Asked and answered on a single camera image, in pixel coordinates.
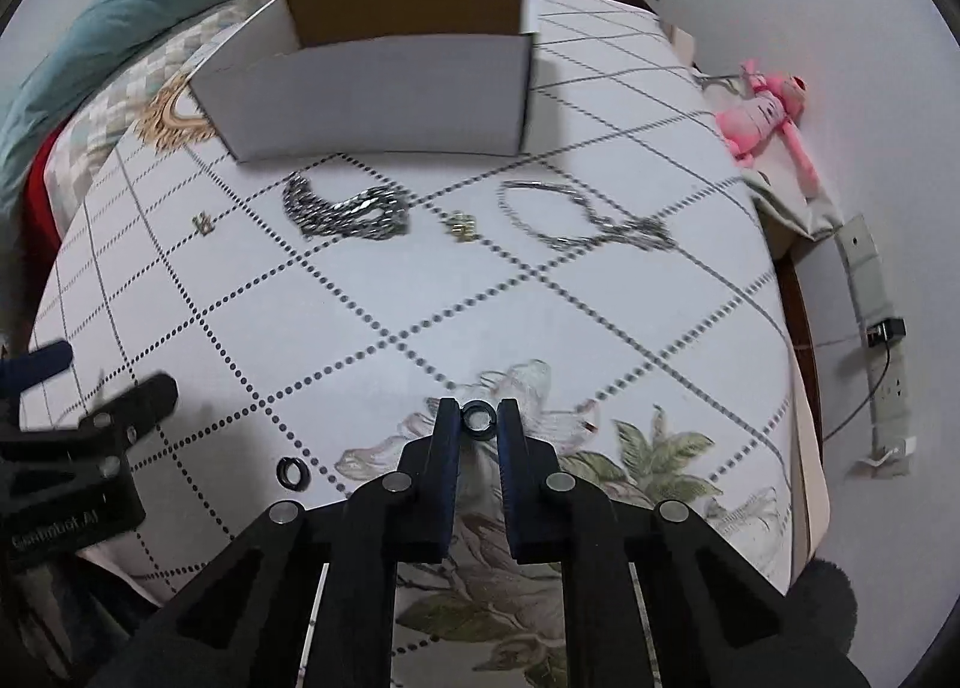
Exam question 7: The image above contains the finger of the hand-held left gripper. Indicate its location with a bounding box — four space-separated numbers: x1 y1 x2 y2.
0 341 74 398
0 372 180 488

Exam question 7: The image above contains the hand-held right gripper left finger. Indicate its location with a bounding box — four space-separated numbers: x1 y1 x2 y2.
90 397 461 688

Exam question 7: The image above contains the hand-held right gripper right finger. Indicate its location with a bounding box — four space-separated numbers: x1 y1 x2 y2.
497 397 875 688

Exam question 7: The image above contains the white cardboard box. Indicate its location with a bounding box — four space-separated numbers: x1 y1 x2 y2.
187 0 542 166

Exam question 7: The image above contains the white grid-pattern bed sheet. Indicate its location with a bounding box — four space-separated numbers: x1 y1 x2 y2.
19 0 797 688

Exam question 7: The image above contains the red cloth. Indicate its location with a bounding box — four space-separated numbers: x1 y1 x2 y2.
21 128 76 261

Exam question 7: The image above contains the beige checked pillow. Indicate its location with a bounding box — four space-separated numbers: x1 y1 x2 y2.
41 0 338 209

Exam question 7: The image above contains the black fuzzy cloth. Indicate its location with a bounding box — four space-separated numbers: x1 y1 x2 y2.
784 557 860 663

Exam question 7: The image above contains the teal duvet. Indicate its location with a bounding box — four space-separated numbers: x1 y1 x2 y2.
0 0 425 209

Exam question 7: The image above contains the beige cloth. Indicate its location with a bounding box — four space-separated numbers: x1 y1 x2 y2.
739 166 847 261

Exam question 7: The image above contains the grey power strip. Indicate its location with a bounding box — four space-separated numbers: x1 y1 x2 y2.
835 213 919 480

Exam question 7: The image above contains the black plug adapter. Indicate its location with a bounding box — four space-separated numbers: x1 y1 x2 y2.
864 317 909 348

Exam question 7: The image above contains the pink plush toy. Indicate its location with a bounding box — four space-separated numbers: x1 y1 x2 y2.
714 59 826 195

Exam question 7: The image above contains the thin silver necklace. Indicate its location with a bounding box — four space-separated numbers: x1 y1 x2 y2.
498 179 676 254

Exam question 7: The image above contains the thick silver chain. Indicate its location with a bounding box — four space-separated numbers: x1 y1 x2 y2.
282 174 412 243

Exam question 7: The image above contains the wooden bed frame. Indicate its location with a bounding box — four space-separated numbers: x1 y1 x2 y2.
607 0 826 576

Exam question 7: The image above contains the thin black cable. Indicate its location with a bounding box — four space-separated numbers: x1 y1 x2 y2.
810 328 895 445

